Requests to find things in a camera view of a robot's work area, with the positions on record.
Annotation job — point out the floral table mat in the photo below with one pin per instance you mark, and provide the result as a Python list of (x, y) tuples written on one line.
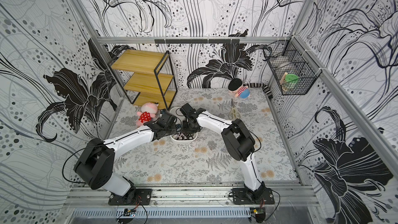
[(206, 159)]

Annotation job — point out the striped plush tail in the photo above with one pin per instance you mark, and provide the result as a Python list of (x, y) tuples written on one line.
[(265, 88)]

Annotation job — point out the small circuit board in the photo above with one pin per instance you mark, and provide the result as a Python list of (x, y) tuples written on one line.
[(130, 213)]

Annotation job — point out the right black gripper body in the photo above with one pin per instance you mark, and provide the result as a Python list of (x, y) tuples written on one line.
[(189, 124)]

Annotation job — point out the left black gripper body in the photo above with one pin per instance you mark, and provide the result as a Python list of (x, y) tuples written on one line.
[(170, 129)]

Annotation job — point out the pink plush pig toy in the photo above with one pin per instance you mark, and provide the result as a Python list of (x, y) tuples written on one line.
[(147, 113)]

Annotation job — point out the wooden three tier shelf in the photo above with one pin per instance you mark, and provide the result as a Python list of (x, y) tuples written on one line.
[(153, 77)]

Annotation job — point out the green lid in basket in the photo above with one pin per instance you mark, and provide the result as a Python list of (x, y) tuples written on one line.
[(291, 79)]

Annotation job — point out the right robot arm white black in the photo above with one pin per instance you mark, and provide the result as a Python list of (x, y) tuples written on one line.
[(238, 140)]

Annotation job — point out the beige handled scissors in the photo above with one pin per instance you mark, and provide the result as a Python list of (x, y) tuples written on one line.
[(234, 113)]

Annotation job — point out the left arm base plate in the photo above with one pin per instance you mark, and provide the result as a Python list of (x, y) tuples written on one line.
[(134, 196)]

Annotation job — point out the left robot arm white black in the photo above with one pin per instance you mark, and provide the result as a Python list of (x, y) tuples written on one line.
[(95, 165)]

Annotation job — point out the white plastic storage box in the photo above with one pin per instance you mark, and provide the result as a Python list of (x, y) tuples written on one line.
[(180, 118)]

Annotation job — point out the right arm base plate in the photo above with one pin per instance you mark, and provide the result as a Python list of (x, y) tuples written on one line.
[(243, 196)]

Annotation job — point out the black wire basket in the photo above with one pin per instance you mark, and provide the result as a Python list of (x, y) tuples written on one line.
[(289, 57)]

